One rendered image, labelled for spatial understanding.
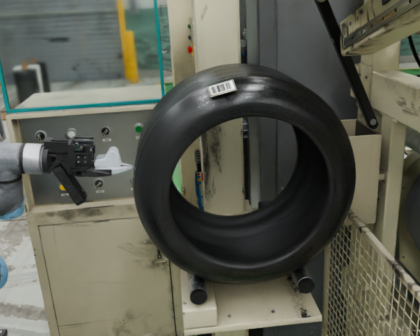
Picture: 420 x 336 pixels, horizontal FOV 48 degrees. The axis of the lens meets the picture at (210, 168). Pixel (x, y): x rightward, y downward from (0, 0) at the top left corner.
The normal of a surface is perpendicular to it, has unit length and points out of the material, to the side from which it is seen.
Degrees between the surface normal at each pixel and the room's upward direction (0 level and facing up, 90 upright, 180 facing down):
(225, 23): 90
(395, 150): 90
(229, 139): 90
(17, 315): 0
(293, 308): 0
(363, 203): 90
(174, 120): 56
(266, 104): 80
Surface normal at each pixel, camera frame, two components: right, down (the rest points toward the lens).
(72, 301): 0.10, 0.34
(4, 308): -0.05, -0.94
